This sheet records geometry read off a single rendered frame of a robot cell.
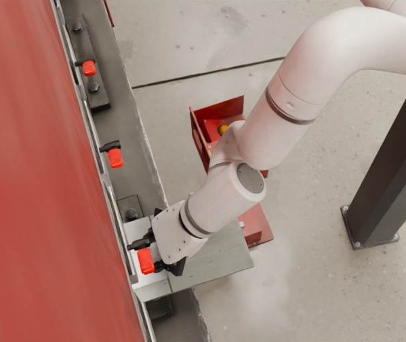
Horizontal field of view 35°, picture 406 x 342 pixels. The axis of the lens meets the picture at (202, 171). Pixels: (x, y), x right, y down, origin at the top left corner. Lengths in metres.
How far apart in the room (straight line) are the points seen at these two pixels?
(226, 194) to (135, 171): 0.54
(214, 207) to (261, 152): 0.17
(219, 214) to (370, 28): 0.43
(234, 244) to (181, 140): 1.26
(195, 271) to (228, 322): 1.01
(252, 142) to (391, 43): 0.26
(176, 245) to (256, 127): 0.34
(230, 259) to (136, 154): 0.41
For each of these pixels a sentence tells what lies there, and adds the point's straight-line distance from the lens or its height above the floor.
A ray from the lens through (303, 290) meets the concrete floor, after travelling 2.40.
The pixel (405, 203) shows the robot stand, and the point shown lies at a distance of 2.10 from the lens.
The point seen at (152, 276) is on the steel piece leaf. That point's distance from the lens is 1.37.
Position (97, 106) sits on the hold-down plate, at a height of 0.90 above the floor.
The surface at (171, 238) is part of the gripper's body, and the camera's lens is 1.23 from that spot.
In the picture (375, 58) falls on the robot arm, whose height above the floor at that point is 1.58.
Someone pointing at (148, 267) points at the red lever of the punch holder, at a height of 1.32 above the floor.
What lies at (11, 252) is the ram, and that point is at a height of 2.07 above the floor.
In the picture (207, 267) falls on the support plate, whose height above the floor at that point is 1.00.
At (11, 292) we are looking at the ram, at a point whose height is 2.08.
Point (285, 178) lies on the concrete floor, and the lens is 2.53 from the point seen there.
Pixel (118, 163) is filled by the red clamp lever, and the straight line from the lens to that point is 1.12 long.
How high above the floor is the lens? 2.32
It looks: 66 degrees down
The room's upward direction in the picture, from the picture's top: 4 degrees counter-clockwise
